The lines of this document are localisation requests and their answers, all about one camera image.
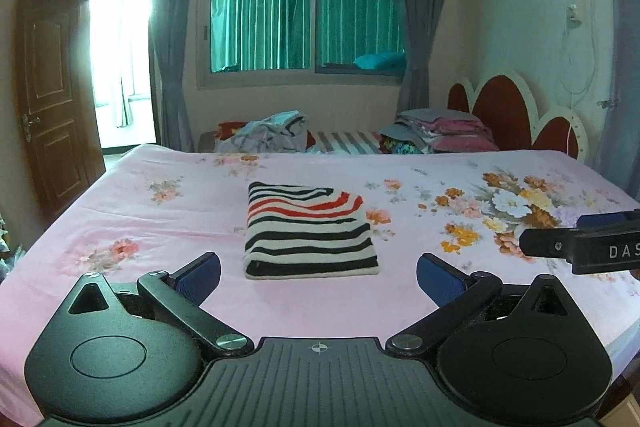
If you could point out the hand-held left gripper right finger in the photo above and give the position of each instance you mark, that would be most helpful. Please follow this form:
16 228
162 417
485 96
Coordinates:
440 279

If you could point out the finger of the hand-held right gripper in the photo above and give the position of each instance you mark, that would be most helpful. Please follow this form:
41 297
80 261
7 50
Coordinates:
547 244
605 221

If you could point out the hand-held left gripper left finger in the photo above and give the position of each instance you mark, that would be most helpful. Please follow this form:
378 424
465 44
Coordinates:
200 279

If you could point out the striped black red white garment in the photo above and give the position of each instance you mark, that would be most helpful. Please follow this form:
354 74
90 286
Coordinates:
310 232

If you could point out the crumpled grey clothes pile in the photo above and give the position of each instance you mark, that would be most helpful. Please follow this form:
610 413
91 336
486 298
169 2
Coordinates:
270 132

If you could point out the pink floral bed sheet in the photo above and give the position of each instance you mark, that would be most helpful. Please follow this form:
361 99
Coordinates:
150 217

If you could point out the colourful patterned cloth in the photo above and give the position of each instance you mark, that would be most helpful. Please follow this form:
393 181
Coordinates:
407 148

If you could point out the red white scalloped headboard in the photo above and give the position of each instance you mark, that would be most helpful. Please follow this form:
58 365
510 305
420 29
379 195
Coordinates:
505 112

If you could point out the stack of folded bedding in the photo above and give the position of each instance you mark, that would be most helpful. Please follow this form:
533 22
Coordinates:
445 132

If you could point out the red cloth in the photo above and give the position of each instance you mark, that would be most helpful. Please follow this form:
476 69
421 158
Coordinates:
230 129

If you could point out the grey white striped cushion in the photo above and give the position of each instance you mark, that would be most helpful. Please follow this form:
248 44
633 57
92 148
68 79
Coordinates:
345 142

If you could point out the brown wooden door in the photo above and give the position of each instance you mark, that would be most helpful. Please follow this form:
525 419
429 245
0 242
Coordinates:
55 107

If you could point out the teal pillow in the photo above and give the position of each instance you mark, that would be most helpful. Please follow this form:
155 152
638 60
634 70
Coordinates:
380 61

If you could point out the grey curtain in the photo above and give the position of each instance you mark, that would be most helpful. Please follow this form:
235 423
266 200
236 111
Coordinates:
417 7
175 32

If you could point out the sliding glass window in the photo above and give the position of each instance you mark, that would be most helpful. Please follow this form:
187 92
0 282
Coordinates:
300 17

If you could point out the white wall socket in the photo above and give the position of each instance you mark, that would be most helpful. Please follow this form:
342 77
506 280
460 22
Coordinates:
575 14

